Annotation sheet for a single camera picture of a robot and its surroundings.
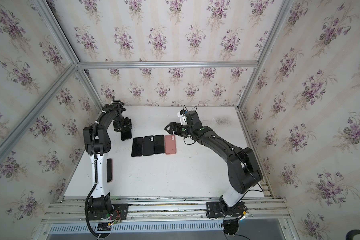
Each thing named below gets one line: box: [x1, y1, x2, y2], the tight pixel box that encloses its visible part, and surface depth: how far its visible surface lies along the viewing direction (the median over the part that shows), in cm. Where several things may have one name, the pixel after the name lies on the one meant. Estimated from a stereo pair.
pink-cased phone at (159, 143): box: [154, 134, 165, 154], surface depth 98 cm
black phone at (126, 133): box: [120, 126, 132, 141], surface depth 103 cm
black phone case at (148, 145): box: [143, 135, 154, 156], surface depth 99 cm
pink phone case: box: [165, 134, 177, 155], surface depth 100 cm
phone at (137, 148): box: [131, 137, 143, 157], surface depth 98 cm
